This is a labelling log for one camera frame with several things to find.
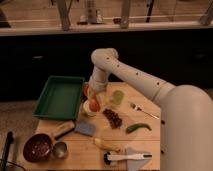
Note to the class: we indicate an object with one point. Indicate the green plastic cup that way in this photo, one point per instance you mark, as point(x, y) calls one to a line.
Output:
point(118, 96)

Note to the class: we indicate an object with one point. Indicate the dark brown bowl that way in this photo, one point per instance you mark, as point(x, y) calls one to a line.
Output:
point(37, 148)

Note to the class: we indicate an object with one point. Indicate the white dish brush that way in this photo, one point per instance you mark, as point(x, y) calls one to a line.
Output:
point(109, 158)

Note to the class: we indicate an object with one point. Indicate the orange bowl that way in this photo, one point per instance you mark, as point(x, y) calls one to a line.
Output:
point(86, 90)

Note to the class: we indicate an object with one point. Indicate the green plastic tray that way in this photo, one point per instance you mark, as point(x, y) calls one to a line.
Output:
point(60, 98)

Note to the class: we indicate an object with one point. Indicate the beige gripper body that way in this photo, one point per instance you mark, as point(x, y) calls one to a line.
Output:
point(92, 96)

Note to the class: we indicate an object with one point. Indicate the dark grape bunch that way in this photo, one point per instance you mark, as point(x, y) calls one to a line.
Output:
point(113, 118)

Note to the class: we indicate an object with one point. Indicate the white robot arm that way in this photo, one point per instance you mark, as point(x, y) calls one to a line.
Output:
point(186, 123)

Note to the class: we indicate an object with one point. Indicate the red apple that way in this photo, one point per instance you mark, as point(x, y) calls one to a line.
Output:
point(94, 106)

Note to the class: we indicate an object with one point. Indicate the blue sponge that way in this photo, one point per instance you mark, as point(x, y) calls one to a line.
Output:
point(85, 128)

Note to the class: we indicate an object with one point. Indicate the small metal cup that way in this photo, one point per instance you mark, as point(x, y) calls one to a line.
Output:
point(60, 150)

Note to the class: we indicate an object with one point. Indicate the white paper cup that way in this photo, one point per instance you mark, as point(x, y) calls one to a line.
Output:
point(87, 109)

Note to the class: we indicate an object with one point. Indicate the black pole stand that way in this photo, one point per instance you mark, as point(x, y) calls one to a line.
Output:
point(6, 149)

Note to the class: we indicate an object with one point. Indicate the green chili pepper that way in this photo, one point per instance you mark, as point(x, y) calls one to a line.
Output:
point(134, 127)

